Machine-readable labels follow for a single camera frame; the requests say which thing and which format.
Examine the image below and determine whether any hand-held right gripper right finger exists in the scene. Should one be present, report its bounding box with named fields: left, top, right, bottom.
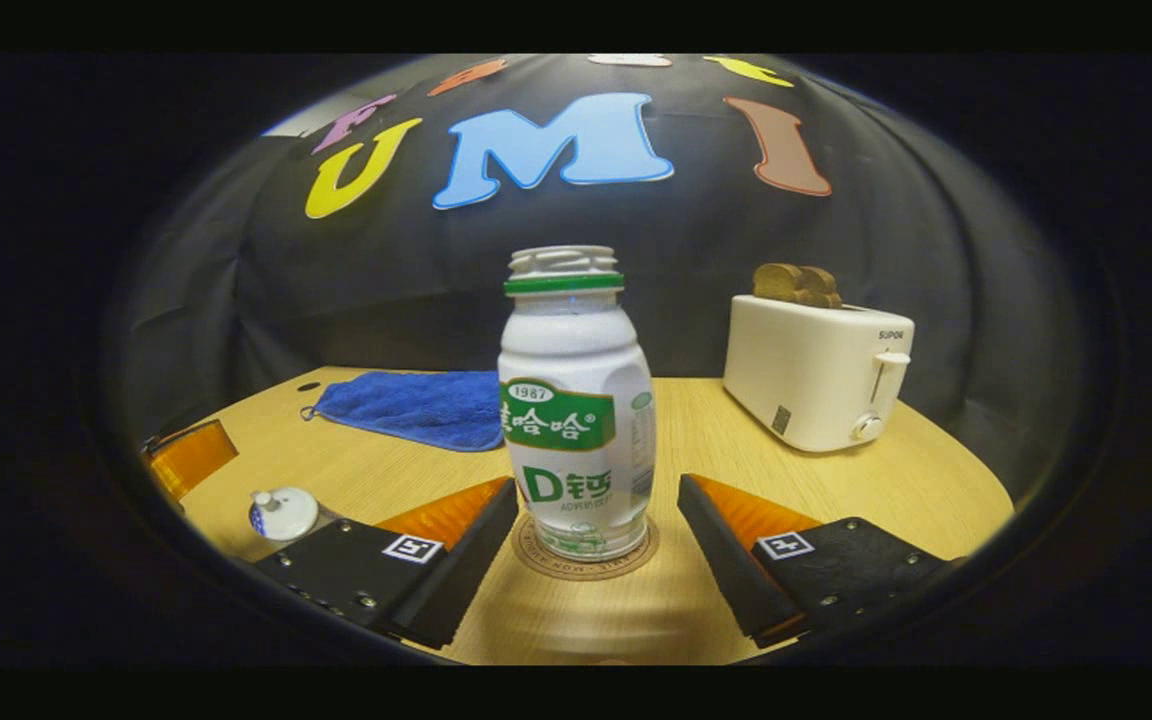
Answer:
left=676, top=473, right=957, bottom=649

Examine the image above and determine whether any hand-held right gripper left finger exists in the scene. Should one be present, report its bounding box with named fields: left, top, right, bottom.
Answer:
left=254, top=476, right=520, bottom=649

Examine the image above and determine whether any round wooden coaster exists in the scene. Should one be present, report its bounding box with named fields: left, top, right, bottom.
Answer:
left=511, top=512, right=660, bottom=582

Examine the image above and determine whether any white plastic water bottle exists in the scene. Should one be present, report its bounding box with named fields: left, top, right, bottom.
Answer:
left=498, top=245, right=657, bottom=563

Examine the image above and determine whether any blue towel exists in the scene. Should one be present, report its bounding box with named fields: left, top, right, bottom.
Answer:
left=301, top=371, right=505, bottom=453

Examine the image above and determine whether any white toaster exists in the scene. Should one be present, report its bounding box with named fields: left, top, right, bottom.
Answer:
left=723, top=293, right=916, bottom=454

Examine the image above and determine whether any brown bread slice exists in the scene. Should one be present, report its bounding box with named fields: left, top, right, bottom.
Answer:
left=798, top=266, right=844, bottom=309
left=753, top=263, right=805, bottom=303

